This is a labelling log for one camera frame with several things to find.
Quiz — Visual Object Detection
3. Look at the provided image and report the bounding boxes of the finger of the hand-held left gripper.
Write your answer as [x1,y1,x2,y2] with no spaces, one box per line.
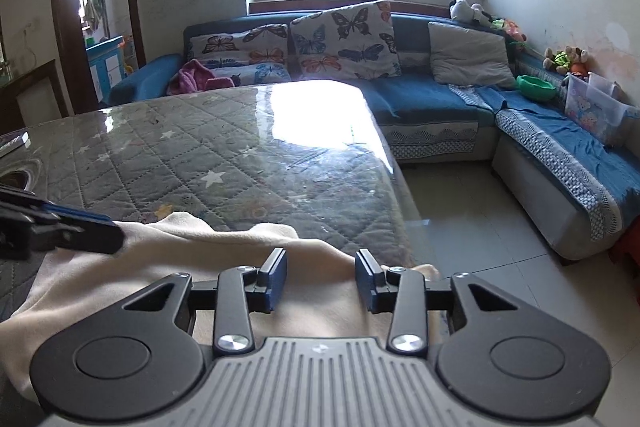
[30,216,127,257]
[35,201,117,225]

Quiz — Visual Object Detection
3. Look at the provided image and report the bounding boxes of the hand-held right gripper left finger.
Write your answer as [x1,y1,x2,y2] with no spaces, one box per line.
[107,248,289,356]

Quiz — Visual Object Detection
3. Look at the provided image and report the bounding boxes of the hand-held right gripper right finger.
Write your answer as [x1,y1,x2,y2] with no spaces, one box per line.
[354,249,531,355]

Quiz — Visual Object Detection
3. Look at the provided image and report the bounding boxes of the beige cloth garment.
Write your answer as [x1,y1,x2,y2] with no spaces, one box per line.
[0,209,442,408]

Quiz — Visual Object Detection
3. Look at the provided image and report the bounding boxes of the round black induction cooktop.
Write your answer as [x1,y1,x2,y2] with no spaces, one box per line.
[0,157,42,194]

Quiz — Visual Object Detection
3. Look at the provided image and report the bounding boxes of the grey remote control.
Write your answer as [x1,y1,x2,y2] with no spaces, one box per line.
[0,132,29,158]

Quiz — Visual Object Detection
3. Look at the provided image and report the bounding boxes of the dark wooden console table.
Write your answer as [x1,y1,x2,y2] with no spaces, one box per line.
[0,59,68,134]

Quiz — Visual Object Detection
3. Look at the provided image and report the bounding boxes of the blue and white cabinet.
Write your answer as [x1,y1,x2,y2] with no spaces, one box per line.
[85,35,127,104]

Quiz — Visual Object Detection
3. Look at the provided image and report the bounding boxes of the pink crumpled cloth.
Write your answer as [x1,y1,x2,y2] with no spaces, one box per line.
[167,59,237,96]

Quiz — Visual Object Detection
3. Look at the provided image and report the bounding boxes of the blue corner sofa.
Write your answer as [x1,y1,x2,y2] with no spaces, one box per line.
[107,0,640,263]

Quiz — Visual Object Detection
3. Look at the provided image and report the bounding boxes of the long butterfly print cushion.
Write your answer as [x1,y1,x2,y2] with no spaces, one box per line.
[186,23,292,84]

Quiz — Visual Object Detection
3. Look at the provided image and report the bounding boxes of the grey patterned sofa cover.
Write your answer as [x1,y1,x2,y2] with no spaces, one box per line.
[387,83,640,244]

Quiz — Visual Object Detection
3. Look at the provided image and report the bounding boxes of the square butterfly print cushion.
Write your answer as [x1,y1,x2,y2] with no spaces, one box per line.
[289,0,402,82]

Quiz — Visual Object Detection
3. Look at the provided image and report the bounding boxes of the beige cushion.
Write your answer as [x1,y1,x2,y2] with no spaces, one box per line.
[427,21,517,88]

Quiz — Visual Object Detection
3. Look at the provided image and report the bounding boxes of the green bowl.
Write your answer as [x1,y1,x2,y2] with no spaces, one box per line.
[515,74,557,104]

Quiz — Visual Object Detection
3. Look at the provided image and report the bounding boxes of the red stool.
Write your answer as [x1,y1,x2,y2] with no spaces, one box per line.
[609,232,640,269]

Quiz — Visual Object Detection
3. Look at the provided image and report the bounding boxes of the clear plastic storage box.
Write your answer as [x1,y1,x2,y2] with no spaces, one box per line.
[565,71,640,148]

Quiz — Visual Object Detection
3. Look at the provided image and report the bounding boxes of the colourful plush toy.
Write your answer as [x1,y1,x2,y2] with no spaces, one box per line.
[492,17,529,54]

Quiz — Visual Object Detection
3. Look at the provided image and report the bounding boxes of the panda plush toy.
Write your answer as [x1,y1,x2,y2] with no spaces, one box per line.
[449,0,495,28]

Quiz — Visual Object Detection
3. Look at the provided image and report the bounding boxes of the brown and green plush toys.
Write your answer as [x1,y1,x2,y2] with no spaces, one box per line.
[542,46,591,78]

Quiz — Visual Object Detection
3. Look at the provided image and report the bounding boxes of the dark wooden door frame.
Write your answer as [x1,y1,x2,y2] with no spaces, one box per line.
[49,0,147,118]

